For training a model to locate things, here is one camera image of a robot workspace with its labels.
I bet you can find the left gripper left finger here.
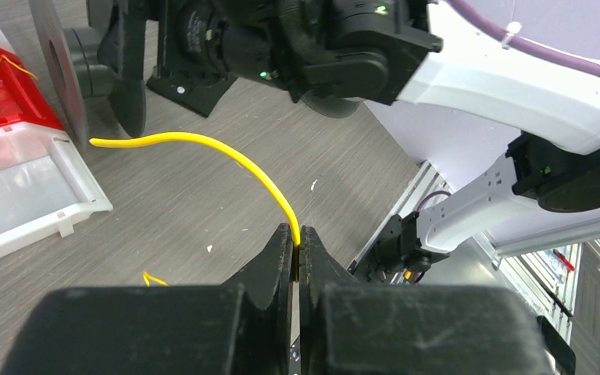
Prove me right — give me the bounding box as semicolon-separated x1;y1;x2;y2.
224;223;293;374

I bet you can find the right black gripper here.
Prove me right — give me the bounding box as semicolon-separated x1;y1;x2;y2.
86;0;342;105

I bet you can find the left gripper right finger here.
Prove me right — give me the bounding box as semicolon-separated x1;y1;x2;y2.
298;226;355;374

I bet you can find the black cable spool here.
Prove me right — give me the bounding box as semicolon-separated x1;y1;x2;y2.
29;1;146;146
301;91;363;119

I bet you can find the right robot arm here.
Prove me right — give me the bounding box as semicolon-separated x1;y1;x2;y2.
87;1;600;280

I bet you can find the black cloth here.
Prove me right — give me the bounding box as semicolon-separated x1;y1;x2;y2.
146;76;237;118

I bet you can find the red plastic bin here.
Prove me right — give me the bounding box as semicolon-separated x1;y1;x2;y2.
0;48;63;130

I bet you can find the white plastic bin near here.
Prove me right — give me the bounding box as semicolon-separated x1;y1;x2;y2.
0;122;113;258

